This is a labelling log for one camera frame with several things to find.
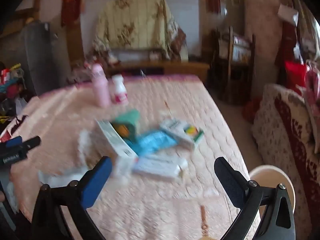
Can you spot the flat white medicine box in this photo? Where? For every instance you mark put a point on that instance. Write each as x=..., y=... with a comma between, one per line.
x=160, y=168

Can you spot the red and white sofa blanket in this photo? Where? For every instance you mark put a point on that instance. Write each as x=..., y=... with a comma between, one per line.
x=282, y=130

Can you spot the brown floral pillow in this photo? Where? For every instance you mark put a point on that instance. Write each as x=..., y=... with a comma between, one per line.
x=178, y=42

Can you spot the dark wooden chair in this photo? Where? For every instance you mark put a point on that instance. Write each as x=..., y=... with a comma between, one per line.
x=233, y=62

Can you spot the silver white medicine box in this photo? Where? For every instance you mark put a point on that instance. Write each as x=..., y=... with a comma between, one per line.
x=115, y=142

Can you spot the red bag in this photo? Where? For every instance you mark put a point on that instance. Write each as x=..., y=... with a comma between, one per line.
x=250, y=110

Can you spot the grey refrigerator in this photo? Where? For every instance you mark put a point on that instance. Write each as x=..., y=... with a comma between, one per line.
x=36, y=57

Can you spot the wooden bench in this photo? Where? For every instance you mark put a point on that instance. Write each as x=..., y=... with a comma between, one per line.
x=175, y=67

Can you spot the red hanging cloth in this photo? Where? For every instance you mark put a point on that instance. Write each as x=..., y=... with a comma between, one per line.
x=72, y=2

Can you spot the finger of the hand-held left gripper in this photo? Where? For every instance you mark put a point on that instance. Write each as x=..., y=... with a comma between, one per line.
x=32, y=143
x=13, y=142

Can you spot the red cushion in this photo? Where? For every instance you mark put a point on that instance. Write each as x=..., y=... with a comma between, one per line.
x=295, y=73

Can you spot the small dark orange box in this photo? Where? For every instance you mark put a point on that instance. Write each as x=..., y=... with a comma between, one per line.
x=122, y=129

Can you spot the blue plastic packet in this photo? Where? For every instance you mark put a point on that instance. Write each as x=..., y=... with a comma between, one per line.
x=151, y=141

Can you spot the cream floral cloth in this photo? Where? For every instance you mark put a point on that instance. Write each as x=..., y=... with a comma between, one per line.
x=135, y=22

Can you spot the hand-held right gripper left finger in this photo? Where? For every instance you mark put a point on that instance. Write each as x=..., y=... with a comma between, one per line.
x=98, y=180

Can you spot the pink clothing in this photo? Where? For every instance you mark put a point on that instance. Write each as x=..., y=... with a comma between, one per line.
x=312, y=85

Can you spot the white bottle with pink label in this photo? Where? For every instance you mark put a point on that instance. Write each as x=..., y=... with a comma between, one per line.
x=119, y=90

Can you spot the teal paper piece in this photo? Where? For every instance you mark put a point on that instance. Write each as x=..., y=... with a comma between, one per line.
x=131, y=116

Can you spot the clear plastic bag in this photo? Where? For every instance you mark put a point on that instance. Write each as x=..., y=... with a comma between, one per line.
x=62, y=176

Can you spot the cream plastic bucket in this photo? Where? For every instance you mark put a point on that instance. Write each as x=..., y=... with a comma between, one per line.
x=270, y=175

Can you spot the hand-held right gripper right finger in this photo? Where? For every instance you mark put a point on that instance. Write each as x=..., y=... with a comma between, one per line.
x=230, y=180

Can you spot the white box with green print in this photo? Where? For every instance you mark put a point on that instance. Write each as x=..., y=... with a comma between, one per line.
x=183, y=132

